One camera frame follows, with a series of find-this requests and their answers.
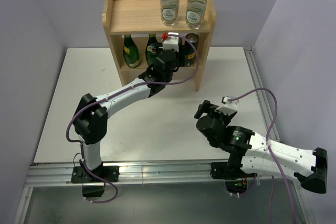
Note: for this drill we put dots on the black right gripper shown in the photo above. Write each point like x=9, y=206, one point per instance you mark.
x=207, y=107

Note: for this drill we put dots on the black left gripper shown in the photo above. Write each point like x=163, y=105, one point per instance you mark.
x=177, y=64

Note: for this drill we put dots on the green glass bottle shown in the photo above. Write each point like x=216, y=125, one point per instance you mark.
x=150, y=52
x=130, y=52

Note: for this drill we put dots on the black beverage can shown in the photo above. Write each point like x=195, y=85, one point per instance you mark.
x=191, y=56
x=183, y=51

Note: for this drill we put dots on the green glass bottle front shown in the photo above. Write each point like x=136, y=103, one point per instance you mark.
x=130, y=52

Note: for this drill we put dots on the clear water bottle front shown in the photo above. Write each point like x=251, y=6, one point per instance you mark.
x=169, y=11

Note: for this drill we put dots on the clear water bottle shelf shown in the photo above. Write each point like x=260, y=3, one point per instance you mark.
x=195, y=13

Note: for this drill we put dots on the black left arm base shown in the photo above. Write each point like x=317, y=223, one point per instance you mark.
x=94, y=182

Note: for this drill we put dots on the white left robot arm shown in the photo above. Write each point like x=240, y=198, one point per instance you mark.
x=93, y=112

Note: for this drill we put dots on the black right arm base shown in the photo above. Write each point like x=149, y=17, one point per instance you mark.
x=237, y=183

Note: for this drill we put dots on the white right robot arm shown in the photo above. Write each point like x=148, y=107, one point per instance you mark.
x=252, y=154

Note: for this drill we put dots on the wooden two-tier shelf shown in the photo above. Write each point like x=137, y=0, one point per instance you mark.
x=139, y=18

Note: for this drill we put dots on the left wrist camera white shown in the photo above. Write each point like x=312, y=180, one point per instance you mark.
x=170, y=41

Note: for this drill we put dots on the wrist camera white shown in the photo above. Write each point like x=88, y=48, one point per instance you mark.
x=229, y=105
x=170, y=41

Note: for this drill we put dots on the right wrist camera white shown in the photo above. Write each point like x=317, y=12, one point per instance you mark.
x=229, y=105

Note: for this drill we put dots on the aluminium rail frame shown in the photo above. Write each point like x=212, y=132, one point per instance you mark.
x=164, y=161

